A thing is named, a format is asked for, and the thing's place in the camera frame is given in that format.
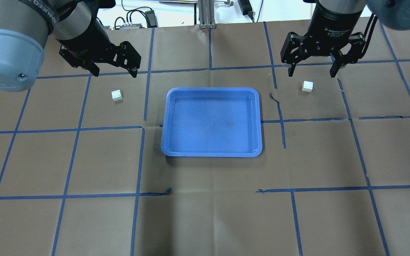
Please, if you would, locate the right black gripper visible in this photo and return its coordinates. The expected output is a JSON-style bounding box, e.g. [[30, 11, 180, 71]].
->
[[280, 4, 366, 78]]

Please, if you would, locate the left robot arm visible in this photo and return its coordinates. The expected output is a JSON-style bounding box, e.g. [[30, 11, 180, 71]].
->
[[0, 0, 141, 92]]

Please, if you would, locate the black power adapter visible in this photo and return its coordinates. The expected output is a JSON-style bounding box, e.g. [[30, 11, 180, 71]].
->
[[145, 10, 158, 28]]

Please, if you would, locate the blue plastic tray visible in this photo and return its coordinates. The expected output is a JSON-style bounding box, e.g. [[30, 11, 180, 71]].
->
[[161, 87, 263, 158]]

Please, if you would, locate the white block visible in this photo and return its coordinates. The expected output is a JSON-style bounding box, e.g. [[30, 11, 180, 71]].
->
[[301, 80, 314, 92], [111, 89, 123, 103]]

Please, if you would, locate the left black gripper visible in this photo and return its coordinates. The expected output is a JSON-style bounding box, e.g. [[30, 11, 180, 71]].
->
[[59, 16, 141, 78]]

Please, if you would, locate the aluminium frame post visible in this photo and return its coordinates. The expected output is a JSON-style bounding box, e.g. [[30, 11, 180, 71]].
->
[[198, 0, 216, 30]]

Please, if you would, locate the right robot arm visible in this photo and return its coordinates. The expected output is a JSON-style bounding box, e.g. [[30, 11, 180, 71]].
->
[[280, 0, 410, 78]]

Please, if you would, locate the brown paper mat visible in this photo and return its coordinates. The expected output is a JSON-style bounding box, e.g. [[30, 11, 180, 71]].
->
[[0, 21, 410, 256]]

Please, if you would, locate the black power strip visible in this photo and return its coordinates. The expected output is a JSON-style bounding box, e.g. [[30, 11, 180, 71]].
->
[[237, 0, 254, 20]]

